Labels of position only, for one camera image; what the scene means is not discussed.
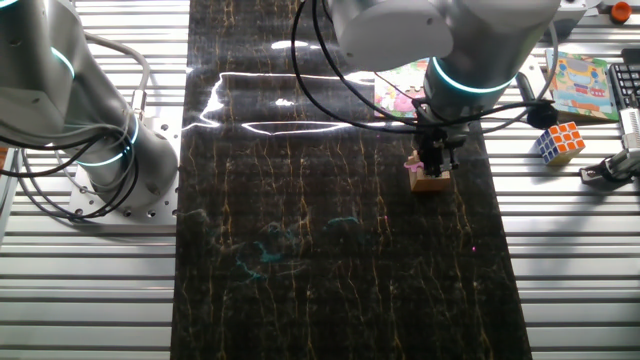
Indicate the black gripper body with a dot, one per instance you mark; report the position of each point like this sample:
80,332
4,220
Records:
440,136

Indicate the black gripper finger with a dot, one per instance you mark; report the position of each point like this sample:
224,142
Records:
429,160
445,162

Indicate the pink puzzle piece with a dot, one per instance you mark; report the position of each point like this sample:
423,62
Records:
412,166

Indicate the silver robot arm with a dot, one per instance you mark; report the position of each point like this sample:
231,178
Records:
475,35

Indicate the butterfly puzzle board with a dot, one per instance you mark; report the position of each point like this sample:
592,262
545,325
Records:
395,100

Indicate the bus puzzle board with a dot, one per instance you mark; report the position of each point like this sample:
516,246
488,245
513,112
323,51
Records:
582,85

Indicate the wooden cube block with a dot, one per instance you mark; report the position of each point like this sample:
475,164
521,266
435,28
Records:
430,185

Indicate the Rubik's cube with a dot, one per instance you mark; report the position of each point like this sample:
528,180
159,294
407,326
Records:
562,142

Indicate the black marble mat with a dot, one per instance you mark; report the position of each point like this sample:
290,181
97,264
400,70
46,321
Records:
325,300

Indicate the grey metal box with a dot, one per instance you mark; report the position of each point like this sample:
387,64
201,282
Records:
580,7

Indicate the black keyboard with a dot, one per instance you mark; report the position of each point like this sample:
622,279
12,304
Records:
627,82

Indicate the orange round button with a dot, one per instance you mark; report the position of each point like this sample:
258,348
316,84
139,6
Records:
621,11

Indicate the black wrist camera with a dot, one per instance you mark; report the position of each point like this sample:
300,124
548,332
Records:
542,116

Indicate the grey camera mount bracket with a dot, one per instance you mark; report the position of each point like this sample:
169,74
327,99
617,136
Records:
530,75

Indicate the silver camera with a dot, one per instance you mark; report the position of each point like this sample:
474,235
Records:
631,130

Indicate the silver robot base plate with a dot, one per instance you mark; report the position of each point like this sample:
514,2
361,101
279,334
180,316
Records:
165,135

